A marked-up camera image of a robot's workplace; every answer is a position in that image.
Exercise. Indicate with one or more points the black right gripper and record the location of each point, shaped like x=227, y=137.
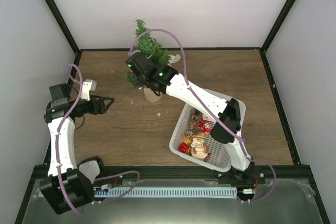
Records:
x=136, y=84

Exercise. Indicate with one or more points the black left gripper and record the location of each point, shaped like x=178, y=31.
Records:
x=101, y=109

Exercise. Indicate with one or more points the white ribbon bow ornament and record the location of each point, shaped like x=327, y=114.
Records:
x=174, y=58

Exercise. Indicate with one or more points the white perforated plastic basket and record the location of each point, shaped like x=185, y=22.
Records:
x=218, y=158

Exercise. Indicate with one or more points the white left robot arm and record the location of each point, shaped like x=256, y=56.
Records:
x=69, y=182

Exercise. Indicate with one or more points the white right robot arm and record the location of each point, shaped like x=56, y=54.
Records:
x=225, y=114

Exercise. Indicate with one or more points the small green christmas tree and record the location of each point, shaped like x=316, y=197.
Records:
x=154, y=51

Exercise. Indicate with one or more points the red foil gift ornament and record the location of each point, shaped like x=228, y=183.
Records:
x=184, y=148

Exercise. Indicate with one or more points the wooden snowman ornament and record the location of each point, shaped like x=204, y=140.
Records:
x=199, y=149

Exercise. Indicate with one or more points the light blue cable duct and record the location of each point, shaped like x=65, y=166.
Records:
x=182, y=192

